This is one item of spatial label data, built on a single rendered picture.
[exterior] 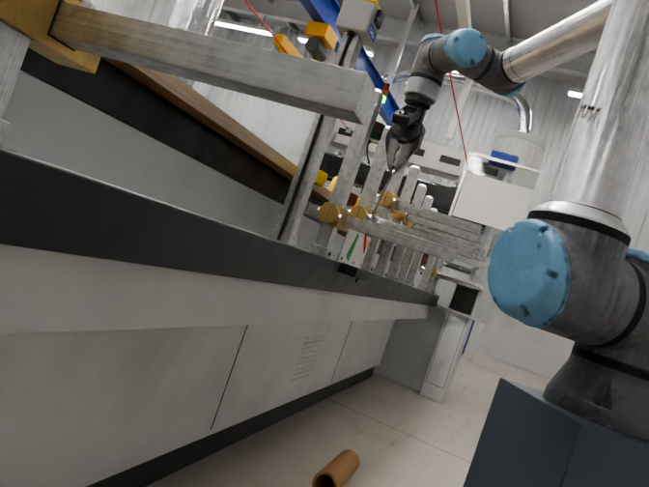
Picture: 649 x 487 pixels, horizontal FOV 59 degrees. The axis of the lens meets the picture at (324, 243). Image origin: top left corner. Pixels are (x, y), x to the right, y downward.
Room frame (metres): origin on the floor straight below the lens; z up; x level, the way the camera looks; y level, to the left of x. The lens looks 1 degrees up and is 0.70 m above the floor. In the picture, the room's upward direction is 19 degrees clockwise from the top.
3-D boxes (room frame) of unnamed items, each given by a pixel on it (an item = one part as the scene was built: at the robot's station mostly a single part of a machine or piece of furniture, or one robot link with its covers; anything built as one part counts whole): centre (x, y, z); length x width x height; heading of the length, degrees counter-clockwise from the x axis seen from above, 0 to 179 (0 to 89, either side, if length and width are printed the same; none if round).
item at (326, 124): (1.17, 0.08, 0.93); 0.05 x 0.05 x 0.45; 72
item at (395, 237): (1.43, -0.10, 0.80); 0.44 x 0.03 x 0.04; 72
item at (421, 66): (1.51, -0.11, 1.29); 0.10 x 0.09 x 0.12; 21
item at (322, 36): (6.60, 0.83, 2.95); 0.34 x 0.26 x 0.49; 159
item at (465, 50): (1.41, -0.16, 1.29); 0.12 x 0.12 x 0.09; 21
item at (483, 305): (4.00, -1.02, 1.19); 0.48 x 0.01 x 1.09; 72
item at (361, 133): (1.42, 0.00, 0.90); 0.04 x 0.04 x 0.48; 72
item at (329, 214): (1.44, 0.00, 0.80); 0.14 x 0.06 x 0.05; 162
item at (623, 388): (0.94, -0.52, 0.65); 0.19 x 0.19 x 0.10
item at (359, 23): (1.17, 0.08, 1.18); 0.07 x 0.07 x 0.08; 72
